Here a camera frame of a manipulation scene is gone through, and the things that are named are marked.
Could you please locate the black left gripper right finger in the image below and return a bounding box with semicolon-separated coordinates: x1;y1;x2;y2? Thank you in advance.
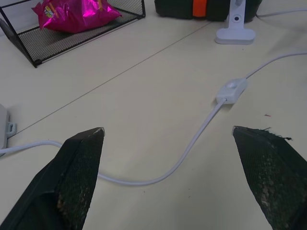
232;126;307;230

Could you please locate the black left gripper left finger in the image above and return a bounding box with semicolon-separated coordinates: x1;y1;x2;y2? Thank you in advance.
0;126;106;230

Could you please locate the white stand base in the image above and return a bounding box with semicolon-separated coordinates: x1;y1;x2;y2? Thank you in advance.
214;0;256;46

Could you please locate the pink foil snack bag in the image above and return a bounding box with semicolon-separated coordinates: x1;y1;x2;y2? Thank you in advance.
31;0;122;34

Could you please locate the dark green tool case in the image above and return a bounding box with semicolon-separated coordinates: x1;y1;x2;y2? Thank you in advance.
153;0;263;23

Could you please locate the white cable with inline switch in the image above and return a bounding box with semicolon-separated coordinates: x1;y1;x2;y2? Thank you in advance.
0;8;307;186

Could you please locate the white inline cable switch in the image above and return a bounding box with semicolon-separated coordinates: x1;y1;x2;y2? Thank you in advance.
215;78;248;104

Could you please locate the black wire mesh basket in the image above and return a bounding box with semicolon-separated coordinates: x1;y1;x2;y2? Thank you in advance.
0;0;146;68

